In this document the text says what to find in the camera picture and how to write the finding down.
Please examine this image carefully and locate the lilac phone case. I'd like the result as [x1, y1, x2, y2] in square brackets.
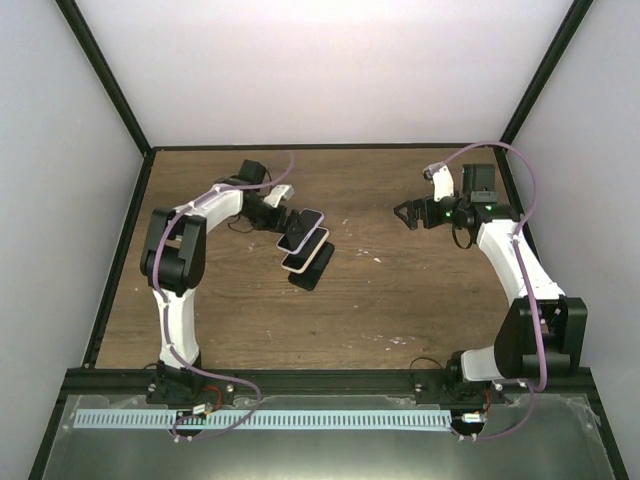
[275, 208, 325, 254]

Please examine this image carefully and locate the clear plastic sheet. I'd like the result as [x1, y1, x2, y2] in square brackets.
[43, 395, 614, 479]

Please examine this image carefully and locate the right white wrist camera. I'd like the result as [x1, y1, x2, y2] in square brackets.
[423, 162, 455, 202]

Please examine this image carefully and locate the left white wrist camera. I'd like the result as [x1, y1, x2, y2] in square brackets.
[263, 184, 295, 208]

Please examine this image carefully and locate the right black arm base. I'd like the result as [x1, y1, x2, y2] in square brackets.
[408, 350, 494, 409]

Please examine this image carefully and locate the light blue slotted strip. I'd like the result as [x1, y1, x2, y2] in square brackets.
[72, 409, 452, 431]

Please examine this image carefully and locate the black front frame rail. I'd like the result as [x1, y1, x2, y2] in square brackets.
[64, 367, 594, 401]

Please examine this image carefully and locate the black phone on table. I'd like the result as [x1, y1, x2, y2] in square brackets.
[288, 242, 335, 291]

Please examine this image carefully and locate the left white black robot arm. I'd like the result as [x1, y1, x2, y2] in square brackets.
[140, 160, 294, 404]

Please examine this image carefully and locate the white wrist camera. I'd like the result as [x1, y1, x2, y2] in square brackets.
[263, 184, 295, 208]
[423, 162, 455, 202]

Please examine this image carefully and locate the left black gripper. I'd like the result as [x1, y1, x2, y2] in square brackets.
[240, 199, 299, 236]

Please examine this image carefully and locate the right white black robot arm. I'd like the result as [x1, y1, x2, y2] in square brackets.
[393, 163, 588, 403]

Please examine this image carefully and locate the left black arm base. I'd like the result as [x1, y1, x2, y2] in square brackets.
[147, 361, 235, 406]

